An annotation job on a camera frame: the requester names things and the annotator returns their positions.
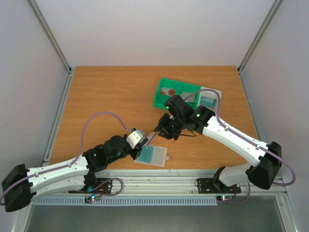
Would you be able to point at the right aluminium frame post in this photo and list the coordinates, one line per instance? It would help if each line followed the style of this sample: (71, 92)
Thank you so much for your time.
(260, 33)

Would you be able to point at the left aluminium frame post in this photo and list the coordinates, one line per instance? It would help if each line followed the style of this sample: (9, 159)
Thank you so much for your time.
(42, 21)

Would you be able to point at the white red floral card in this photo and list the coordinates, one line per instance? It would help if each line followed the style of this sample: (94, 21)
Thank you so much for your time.
(187, 96)

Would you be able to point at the right circuit board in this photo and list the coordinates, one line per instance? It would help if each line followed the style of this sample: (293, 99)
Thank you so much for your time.
(223, 198)

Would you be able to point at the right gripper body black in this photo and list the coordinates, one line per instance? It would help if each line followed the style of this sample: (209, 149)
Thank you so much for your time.
(167, 126)

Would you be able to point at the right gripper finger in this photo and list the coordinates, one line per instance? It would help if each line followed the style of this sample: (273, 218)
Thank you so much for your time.
(161, 127)
(166, 134)

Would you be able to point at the aluminium frame post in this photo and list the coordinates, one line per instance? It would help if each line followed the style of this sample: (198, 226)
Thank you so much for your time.
(260, 33)
(42, 21)

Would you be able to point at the teal card in bin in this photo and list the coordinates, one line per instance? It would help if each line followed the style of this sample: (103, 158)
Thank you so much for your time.
(207, 102)

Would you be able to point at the white bin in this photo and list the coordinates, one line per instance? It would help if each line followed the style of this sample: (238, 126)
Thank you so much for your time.
(212, 94)

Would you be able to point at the aluminium front rail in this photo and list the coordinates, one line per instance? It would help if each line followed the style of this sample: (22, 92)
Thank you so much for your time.
(155, 182)

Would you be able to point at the left circuit board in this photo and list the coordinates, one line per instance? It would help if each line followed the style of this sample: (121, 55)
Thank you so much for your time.
(93, 198)

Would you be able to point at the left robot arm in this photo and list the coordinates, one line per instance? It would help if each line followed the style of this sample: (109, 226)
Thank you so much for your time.
(23, 185)

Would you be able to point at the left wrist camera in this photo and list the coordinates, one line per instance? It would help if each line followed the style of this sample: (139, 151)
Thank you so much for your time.
(136, 137)

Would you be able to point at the grey slotted cable duct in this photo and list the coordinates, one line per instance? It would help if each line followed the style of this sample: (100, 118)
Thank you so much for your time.
(128, 201)

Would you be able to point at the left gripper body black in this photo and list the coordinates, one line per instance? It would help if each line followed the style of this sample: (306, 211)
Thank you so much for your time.
(138, 148)

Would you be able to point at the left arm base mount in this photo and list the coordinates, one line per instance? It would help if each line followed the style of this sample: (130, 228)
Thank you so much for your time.
(104, 185)

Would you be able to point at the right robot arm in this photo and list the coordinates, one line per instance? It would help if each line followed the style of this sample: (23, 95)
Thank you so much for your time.
(263, 160)

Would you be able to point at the green bin left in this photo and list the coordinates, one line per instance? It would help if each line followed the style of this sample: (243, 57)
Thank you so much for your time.
(159, 99)

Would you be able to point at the red patterned card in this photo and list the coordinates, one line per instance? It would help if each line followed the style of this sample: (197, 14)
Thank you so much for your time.
(166, 91)

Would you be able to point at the circuit board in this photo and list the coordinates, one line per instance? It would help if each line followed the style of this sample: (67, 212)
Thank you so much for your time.
(223, 198)
(93, 198)

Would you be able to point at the white card holder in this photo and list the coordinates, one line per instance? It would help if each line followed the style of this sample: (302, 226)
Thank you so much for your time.
(159, 157)

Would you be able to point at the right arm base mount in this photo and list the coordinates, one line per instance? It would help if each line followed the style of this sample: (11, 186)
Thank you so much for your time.
(206, 185)

